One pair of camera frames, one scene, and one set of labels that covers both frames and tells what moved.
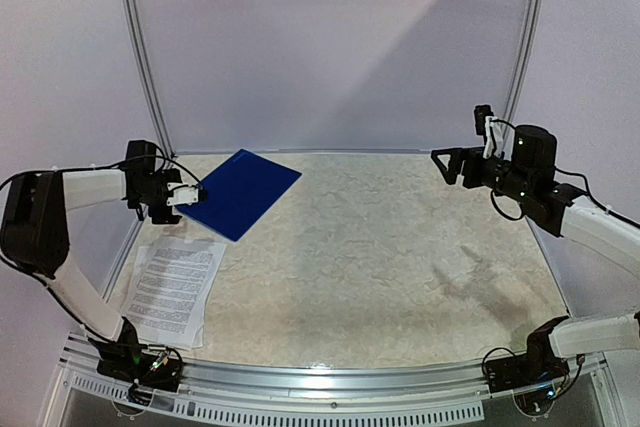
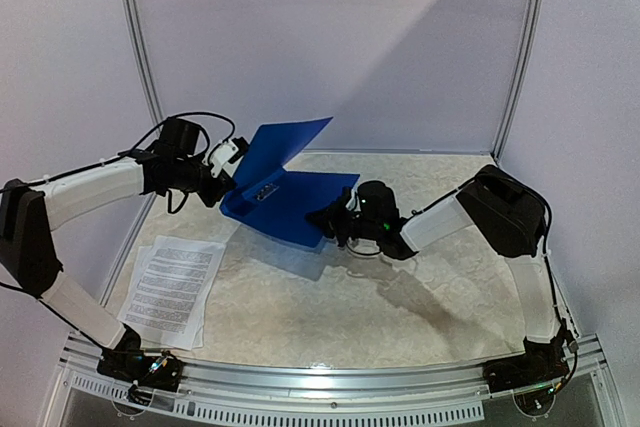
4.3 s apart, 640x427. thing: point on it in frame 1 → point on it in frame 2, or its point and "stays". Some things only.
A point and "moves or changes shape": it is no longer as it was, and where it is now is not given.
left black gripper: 163,215 → 223,184
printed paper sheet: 170,289 stays
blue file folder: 240,191 moves or changes shape
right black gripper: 470,168 → 338,217
